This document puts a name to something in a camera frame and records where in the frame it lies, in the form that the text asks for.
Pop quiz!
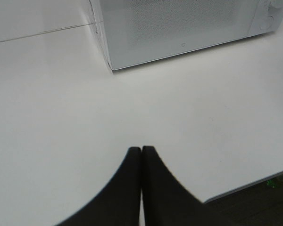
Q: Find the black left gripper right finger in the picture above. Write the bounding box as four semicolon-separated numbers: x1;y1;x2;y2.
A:
141;146;226;226

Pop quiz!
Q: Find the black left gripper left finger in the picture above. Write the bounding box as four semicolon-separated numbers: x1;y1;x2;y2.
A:
59;147;142;226

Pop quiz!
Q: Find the round white door button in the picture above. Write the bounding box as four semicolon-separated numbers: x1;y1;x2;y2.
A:
260;16;274;31

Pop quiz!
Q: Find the white microwave oven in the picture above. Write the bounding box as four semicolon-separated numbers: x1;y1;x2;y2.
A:
88;0;283;71

